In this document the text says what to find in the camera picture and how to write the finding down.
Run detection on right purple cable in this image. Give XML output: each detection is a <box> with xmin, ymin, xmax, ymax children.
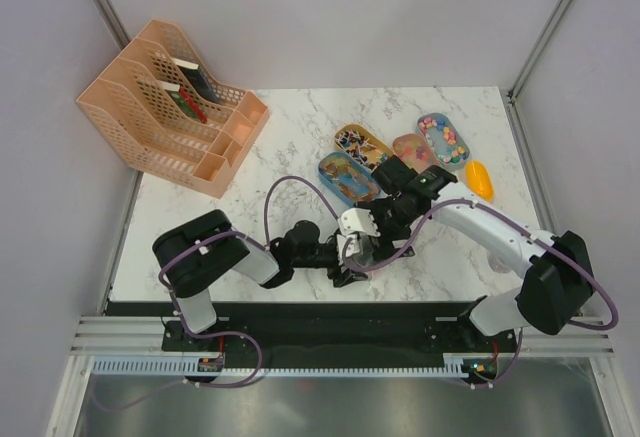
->
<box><xmin>344</xmin><ymin>198</ymin><xmax>619</xmax><ymax>391</ymax></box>

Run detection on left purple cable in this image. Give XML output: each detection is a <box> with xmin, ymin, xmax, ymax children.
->
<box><xmin>89</xmin><ymin>175</ymin><xmax>346</xmax><ymax>412</ymax></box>

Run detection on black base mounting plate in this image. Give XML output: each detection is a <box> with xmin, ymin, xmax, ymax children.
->
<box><xmin>106</xmin><ymin>302</ymin><xmax>522</xmax><ymax>388</ymax></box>

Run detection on yellow plastic scoop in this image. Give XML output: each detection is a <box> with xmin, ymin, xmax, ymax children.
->
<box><xmin>465</xmin><ymin>160</ymin><xmax>495</xmax><ymax>202</ymax></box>

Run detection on light blue star candy tray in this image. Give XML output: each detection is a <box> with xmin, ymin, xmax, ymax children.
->
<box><xmin>416</xmin><ymin>113</ymin><xmax>471</xmax><ymax>172</ymax></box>

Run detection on tan lollipop tray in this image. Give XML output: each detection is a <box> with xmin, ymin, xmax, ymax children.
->
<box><xmin>334</xmin><ymin>124</ymin><xmax>394</xmax><ymax>172</ymax></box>

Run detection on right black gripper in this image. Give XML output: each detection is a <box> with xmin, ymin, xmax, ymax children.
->
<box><xmin>359</xmin><ymin>198</ymin><xmax>420</xmax><ymax>263</ymax></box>

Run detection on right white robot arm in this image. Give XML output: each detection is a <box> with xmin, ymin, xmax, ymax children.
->
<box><xmin>356</xmin><ymin>157</ymin><xmax>594</xmax><ymax>351</ymax></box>

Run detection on white slotted cable duct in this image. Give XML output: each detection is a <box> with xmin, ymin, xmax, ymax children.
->
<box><xmin>91</xmin><ymin>356</ymin><xmax>469</xmax><ymax>379</ymax></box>

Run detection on purple cable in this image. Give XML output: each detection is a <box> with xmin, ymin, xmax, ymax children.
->
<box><xmin>89</xmin><ymin>175</ymin><xmax>346</xmax><ymax>412</ymax></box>
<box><xmin>344</xmin><ymin>198</ymin><xmax>619</xmax><ymax>391</ymax></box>

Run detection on books in file rack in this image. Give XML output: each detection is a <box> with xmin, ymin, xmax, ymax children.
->
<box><xmin>164</xmin><ymin>56</ymin><xmax>220</xmax><ymax>123</ymax></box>

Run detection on peach file organizer rack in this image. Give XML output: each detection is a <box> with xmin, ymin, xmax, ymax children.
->
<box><xmin>77</xmin><ymin>20</ymin><xmax>247</xmax><ymax>191</ymax></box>

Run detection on clear glass jar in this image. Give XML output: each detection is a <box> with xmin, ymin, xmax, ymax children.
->
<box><xmin>345</xmin><ymin>234</ymin><xmax>379</xmax><ymax>268</ymax></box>

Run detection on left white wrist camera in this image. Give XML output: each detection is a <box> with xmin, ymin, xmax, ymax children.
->
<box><xmin>336</xmin><ymin>233</ymin><xmax>363</xmax><ymax>263</ymax></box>

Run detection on small purple candy cup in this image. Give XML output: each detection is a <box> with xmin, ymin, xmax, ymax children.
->
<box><xmin>487</xmin><ymin>253</ymin><xmax>511</xmax><ymax>274</ymax></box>

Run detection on pink gummy tray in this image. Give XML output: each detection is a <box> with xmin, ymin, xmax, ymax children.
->
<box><xmin>392</xmin><ymin>133</ymin><xmax>442</xmax><ymax>173</ymax></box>

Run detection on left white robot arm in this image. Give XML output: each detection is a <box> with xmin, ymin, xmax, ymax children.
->
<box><xmin>152</xmin><ymin>210</ymin><xmax>367</xmax><ymax>350</ymax></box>

